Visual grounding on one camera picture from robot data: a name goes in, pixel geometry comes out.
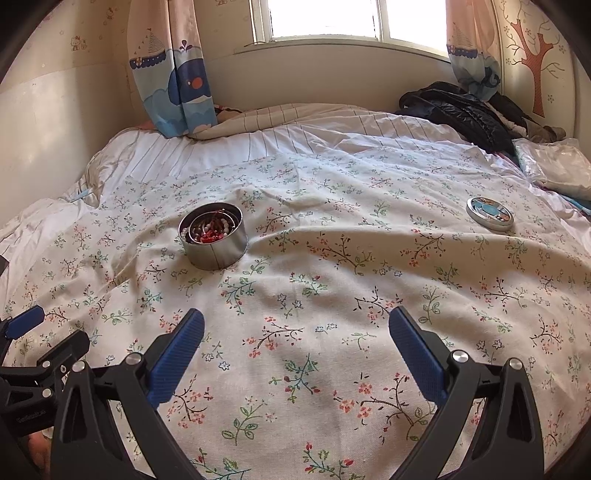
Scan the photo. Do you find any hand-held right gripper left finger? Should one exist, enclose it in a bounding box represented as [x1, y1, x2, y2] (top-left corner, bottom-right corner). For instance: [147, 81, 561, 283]
[50, 308, 206, 480]

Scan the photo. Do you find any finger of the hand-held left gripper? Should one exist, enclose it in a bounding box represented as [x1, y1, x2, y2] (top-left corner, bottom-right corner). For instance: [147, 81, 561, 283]
[0, 307, 47, 344]
[0, 330, 92, 388]

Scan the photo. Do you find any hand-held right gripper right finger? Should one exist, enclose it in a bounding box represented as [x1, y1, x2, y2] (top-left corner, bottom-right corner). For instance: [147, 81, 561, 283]
[388, 305, 546, 480]

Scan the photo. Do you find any round metal tin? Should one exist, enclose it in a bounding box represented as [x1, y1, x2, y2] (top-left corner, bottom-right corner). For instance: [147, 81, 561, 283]
[178, 202, 249, 271]

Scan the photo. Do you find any heap of assorted bracelets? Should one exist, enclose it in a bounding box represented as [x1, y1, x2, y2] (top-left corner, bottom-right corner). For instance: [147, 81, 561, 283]
[182, 210, 234, 245]

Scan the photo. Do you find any person's left hand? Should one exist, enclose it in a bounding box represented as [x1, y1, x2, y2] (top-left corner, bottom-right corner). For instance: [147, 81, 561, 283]
[25, 431, 52, 476]

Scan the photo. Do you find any floral bed sheet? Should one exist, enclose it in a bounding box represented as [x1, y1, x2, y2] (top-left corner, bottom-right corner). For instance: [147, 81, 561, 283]
[0, 152, 591, 480]

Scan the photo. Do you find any round printed tin lid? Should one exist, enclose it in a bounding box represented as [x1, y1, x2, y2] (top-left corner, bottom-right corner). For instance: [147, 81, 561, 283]
[465, 196, 515, 232]

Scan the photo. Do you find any clear plastic bag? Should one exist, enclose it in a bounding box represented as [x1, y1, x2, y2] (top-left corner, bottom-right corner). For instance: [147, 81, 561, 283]
[512, 137, 591, 199]

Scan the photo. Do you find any black puffer jacket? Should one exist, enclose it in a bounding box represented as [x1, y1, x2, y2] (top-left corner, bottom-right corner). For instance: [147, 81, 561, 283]
[396, 80, 566, 155]

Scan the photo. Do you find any striped beige pillow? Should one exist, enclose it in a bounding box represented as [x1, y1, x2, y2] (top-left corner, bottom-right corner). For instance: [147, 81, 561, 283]
[194, 104, 370, 139]

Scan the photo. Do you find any whale print curtain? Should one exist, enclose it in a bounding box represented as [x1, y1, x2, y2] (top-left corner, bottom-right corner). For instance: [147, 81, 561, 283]
[127, 0, 219, 138]

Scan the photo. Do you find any boat print curtain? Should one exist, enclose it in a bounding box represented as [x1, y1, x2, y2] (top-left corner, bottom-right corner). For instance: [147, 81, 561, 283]
[445, 0, 502, 102]

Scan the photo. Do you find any window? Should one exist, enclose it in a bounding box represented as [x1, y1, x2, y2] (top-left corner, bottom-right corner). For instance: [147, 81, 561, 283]
[252, 0, 451, 58]

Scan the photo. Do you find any tree wall sticker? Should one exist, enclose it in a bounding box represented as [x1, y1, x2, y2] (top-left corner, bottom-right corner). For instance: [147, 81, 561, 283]
[501, 0, 566, 116]

